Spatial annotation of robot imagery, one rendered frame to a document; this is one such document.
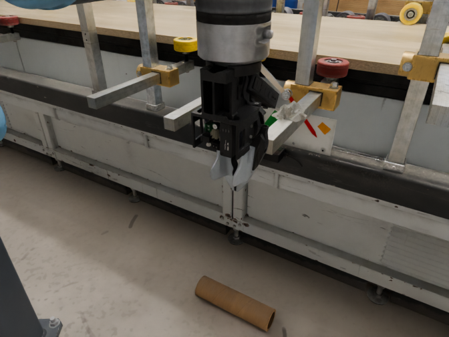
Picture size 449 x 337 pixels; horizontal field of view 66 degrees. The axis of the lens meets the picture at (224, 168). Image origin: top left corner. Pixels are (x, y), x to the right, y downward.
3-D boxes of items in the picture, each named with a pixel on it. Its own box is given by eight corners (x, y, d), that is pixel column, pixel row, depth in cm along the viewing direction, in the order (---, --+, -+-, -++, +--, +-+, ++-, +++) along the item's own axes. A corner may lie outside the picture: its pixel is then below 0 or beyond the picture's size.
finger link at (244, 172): (221, 205, 52) (220, 152, 47) (239, 186, 57) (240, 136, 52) (239, 212, 51) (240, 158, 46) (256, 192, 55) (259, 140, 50)
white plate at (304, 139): (329, 156, 88) (336, 120, 83) (240, 134, 99) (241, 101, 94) (330, 155, 89) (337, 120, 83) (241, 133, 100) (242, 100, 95)
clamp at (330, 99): (333, 111, 82) (337, 91, 80) (281, 101, 88) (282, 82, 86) (339, 104, 87) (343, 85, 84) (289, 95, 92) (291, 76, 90)
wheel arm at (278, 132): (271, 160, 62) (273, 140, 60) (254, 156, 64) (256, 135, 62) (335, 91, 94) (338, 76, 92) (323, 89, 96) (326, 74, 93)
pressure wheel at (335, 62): (337, 108, 91) (345, 64, 85) (308, 103, 94) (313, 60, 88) (345, 99, 96) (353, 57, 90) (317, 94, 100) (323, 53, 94)
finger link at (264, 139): (234, 166, 53) (234, 113, 48) (239, 160, 54) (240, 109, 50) (261, 174, 51) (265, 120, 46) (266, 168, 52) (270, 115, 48)
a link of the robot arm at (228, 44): (220, 12, 46) (287, 17, 42) (220, 49, 49) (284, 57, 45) (181, 21, 40) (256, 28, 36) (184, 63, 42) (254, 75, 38)
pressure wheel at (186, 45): (201, 74, 117) (200, 39, 111) (178, 76, 115) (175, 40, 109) (196, 67, 124) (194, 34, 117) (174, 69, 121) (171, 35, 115)
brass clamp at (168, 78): (168, 88, 105) (167, 71, 102) (135, 81, 111) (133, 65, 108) (180, 83, 110) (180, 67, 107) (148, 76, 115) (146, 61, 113)
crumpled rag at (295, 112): (300, 125, 66) (302, 114, 65) (268, 118, 69) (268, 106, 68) (315, 109, 73) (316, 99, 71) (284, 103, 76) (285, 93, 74)
